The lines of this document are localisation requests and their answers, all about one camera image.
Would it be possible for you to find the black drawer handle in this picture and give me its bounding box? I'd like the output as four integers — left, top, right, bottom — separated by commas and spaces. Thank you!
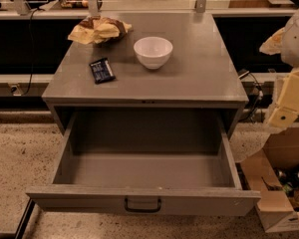
124, 198, 161, 214

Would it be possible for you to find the yellow brown chip bag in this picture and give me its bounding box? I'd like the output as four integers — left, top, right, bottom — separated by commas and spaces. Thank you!
68, 16, 132, 44

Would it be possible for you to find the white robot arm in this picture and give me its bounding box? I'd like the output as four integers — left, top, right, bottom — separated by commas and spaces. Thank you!
259, 9, 299, 128

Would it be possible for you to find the white ceramic bowl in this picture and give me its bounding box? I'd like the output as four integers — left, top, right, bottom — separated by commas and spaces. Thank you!
134, 37, 173, 70

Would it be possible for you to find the cardboard box with cans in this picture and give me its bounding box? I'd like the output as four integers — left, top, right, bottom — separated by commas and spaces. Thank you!
240, 127, 299, 233

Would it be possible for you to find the grey top drawer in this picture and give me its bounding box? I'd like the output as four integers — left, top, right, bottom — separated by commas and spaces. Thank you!
27, 109, 260, 216

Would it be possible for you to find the dark blue snack packet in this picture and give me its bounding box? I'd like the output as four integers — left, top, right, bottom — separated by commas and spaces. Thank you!
90, 58, 116, 85

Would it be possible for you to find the grey metal cabinet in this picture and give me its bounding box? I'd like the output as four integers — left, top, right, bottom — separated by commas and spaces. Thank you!
43, 11, 247, 134

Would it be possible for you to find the black cables right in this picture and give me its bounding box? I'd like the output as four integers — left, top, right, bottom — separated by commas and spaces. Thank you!
238, 69, 265, 123

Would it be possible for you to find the black power cable left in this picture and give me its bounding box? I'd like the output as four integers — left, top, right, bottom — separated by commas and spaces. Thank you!
20, 7, 41, 97

